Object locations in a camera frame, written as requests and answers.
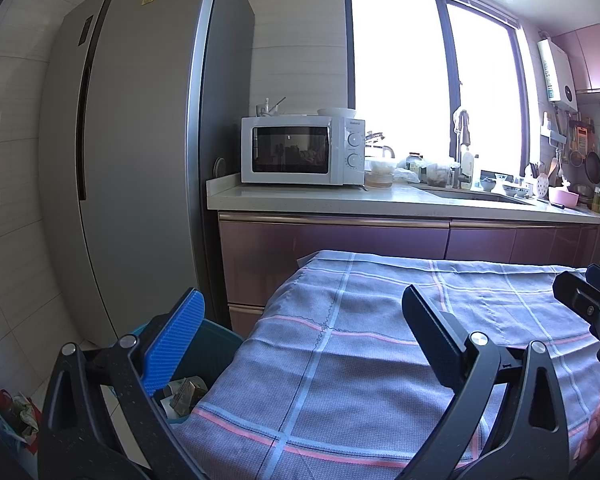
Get glass jar dark lid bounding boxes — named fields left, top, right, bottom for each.
left=406, top=152, right=426, bottom=183

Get grey refrigerator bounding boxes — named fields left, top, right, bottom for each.
left=37, top=0, right=256, bottom=348

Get clear container brown contents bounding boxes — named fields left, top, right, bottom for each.
left=425, top=160, right=453, bottom=188

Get glass electric kettle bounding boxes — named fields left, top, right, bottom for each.
left=364, top=131, right=397, bottom=189

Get purple base cabinets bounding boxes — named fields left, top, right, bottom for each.
left=217, top=212, right=600, bottom=338

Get person's right hand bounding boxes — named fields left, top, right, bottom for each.
left=574, top=377, right=600, bottom=461

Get dark-framed window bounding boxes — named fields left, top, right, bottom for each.
left=342, top=0, right=531, bottom=176

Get small cup with sticks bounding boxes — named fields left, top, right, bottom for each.
left=256, top=96, right=287, bottom=117

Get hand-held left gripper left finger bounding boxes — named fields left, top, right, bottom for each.
left=37, top=287, right=211, bottom=480

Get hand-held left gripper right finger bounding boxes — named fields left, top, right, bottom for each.
left=401, top=284, right=571, bottom=480

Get white microwave oven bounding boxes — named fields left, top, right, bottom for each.
left=240, top=116, right=367, bottom=187

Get pink wall cabinet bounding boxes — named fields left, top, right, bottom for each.
left=552, top=22, right=600, bottom=93

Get steel faucet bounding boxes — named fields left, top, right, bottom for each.
left=452, top=109, right=473, bottom=188

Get colourful packaging pile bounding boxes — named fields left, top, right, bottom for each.
left=0, top=385, right=41, bottom=448

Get grey wall rack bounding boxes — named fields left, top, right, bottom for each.
left=542, top=112, right=567, bottom=142

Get white water heater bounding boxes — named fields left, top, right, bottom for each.
left=537, top=37, right=578, bottom=111

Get blue plastic bin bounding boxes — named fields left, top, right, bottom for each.
left=110, top=317, right=243, bottom=428

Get beige kitchen counter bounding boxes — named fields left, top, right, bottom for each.
left=206, top=172, right=600, bottom=223

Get pink bowl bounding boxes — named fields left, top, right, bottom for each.
left=548, top=187, right=580, bottom=207

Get steel sink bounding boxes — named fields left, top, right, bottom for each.
left=415, top=185, right=538, bottom=206

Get plaid purple tablecloth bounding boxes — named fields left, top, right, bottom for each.
left=172, top=250, right=600, bottom=480

